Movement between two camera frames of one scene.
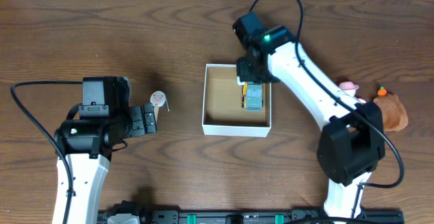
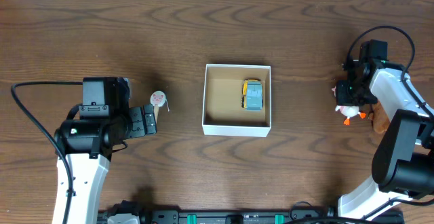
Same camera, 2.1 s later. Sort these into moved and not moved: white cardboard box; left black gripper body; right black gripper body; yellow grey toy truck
Moved: right black gripper body
Not moved: yellow grey toy truck; white cardboard box; left black gripper body
